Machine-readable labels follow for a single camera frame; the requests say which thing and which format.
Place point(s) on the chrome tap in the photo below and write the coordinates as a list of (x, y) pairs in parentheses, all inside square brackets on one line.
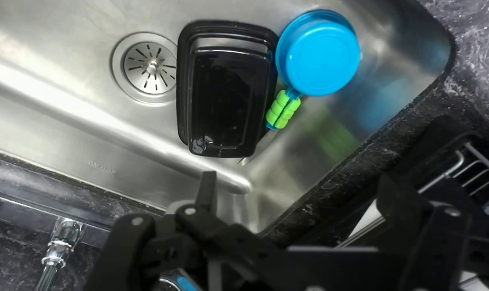
[(54, 250)]

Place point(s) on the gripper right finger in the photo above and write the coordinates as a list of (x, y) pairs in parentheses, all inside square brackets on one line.
[(430, 234)]

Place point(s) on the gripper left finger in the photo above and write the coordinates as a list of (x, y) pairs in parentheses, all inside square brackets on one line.
[(195, 230)]

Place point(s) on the sink drain strainer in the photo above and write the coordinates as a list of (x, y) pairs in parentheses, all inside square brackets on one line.
[(149, 68)]

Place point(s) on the black plastic food container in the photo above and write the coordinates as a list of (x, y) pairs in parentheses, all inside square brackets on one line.
[(224, 93)]

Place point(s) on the dish rack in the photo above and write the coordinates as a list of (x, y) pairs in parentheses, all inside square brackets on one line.
[(466, 161)]

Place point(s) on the stainless steel sink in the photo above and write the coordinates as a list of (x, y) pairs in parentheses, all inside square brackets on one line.
[(86, 105)]

